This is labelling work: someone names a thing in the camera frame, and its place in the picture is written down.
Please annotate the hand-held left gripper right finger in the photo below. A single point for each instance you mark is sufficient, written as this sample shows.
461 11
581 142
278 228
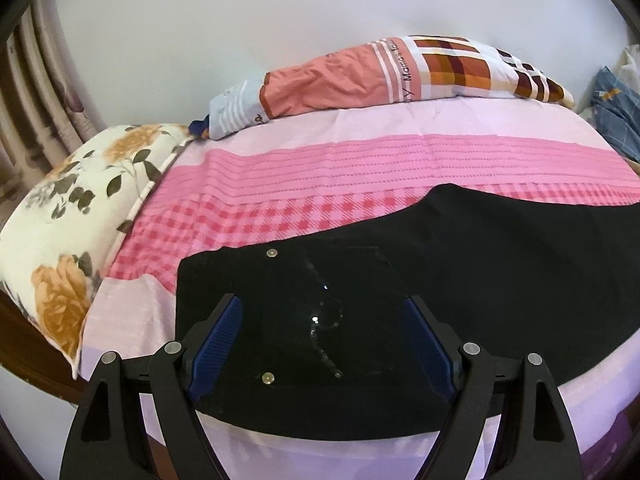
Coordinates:
425 346

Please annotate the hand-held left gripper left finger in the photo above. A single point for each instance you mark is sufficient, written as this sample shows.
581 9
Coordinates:
216 346

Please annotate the black pants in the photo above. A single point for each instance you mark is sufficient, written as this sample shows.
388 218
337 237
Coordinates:
500 280

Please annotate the floral pillow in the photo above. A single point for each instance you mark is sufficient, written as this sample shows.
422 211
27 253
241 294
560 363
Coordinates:
75 220

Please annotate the pink checked bed sheet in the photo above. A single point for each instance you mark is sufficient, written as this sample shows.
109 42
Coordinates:
320 170

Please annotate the dark blue yellow cloth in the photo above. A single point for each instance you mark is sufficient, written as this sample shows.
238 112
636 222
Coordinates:
198 129

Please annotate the rolled patchwork quilt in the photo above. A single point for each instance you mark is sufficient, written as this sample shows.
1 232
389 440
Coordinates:
350 77

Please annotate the blue plaid cloth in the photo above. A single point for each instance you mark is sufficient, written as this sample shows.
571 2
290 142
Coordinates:
617 110

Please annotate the floral curtain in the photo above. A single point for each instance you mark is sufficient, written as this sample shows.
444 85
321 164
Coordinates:
35 75

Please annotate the white cloth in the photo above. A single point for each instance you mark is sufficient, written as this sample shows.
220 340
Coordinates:
631 62

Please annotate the wooden bed frame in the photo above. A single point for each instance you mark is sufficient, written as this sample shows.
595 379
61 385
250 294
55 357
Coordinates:
30 355

